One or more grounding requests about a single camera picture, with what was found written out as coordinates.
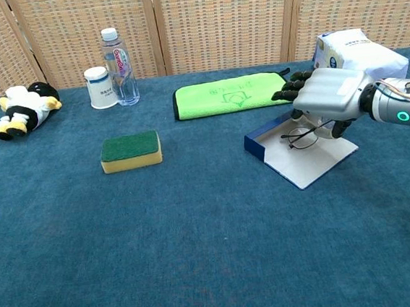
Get white paper cup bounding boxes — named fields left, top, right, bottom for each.
left=82, top=64, right=119, bottom=111

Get woven bamboo folding screen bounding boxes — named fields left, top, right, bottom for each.
left=0, top=0, right=410, bottom=98

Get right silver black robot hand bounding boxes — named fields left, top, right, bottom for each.
left=268, top=63, right=380, bottom=146

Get green microfiber cloth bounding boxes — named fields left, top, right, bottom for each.
left=170, top=67, right=295, bottom=122

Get clear plastic water bottle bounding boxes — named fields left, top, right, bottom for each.
left=99, top=25, right=142, bottom=109

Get thin-framed eyeglasses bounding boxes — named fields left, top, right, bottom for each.
left=280, top=118, right=338, bottom=152

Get white tissue pack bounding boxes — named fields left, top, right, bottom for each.
left=309, top=24, right=410, bottom=89

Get black white penguin plush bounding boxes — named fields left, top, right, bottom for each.
left=0, top=79, right=66, bottom=142

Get blue felt table cover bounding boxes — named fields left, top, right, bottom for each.
left=0, top=46, right=410, bottom=307

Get green yellow sponge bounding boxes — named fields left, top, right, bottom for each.
left=97, top=129, right=165, bottom=176

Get blue white glasses case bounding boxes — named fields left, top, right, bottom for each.
left=241, top=104, right=363, bottom=196

